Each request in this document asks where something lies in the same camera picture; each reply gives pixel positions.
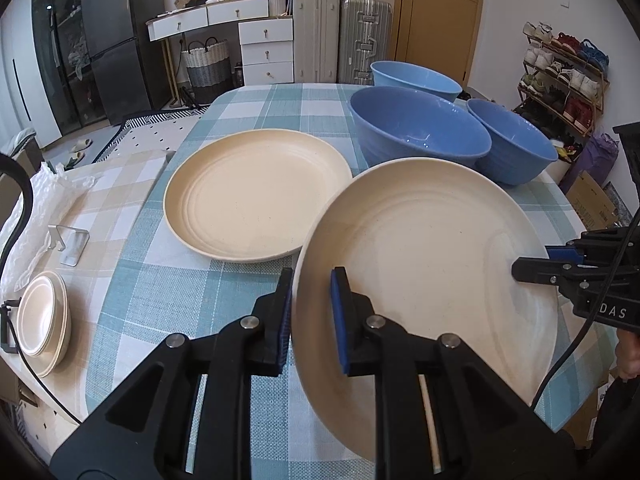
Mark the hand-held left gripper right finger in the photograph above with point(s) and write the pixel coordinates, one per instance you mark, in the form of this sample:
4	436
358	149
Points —
340	320

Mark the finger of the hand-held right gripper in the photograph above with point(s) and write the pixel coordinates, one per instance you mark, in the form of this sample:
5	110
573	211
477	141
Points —
540	270
562	254

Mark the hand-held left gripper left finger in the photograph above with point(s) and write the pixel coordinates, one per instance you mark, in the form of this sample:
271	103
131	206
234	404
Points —
285	320

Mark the large cream plate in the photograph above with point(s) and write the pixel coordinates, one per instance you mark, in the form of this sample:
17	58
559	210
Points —
425	260
250	195

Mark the large dark blue bowl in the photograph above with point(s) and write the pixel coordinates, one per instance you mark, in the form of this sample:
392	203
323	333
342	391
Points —
400	115

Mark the light blue bowl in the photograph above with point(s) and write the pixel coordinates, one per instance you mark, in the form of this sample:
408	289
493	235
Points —
415	77

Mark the person's right forearm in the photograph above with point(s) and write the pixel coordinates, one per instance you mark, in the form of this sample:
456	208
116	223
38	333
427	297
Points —
620	415

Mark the person's right hand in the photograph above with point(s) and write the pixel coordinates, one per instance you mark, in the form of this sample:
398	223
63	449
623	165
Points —
630	355

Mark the brown cardboard box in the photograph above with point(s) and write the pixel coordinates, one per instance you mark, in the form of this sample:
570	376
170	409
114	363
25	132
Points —
590	205
587	410

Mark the purple bag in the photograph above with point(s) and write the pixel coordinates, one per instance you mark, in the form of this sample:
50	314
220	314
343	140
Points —
595	160

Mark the metal shoe rack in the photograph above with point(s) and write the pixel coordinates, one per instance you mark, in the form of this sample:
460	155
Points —
550	90

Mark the row of assorted shoes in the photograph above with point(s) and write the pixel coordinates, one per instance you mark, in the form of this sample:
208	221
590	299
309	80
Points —
575	80

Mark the beige checked tablecloth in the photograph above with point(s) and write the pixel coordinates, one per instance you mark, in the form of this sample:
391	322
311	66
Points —
115	200

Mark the teal checked tablecloth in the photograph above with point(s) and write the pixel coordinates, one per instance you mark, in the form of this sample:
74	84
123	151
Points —
240	110

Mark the metal stand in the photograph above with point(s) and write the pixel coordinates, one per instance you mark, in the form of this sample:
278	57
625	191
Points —
75	250

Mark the black and white rug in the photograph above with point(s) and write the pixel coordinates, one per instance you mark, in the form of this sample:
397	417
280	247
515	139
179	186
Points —
150	132

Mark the dark red bottle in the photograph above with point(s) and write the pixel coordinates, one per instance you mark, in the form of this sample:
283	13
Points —
239	76

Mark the woven laundry basket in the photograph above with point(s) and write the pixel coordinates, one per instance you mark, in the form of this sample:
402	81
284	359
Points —
207	70

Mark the wooden door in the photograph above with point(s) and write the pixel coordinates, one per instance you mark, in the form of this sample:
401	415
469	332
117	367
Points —
440	20

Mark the white dressing table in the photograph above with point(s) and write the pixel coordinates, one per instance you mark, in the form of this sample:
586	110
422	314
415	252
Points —
265	55

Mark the beige slipper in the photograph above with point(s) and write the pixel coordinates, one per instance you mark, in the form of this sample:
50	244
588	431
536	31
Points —
81	145

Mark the white plastic bag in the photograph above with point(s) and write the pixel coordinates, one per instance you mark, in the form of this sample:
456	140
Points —
30	210

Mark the white suitcase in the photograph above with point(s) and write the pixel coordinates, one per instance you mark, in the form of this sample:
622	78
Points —
315	35

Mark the silver suitcase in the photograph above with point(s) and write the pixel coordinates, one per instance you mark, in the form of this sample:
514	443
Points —
365	35

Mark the black refrigerator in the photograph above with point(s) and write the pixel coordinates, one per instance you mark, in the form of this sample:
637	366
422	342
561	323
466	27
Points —
115	35

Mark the dark glass cabinet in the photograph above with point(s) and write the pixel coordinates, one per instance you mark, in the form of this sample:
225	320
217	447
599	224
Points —
65	60

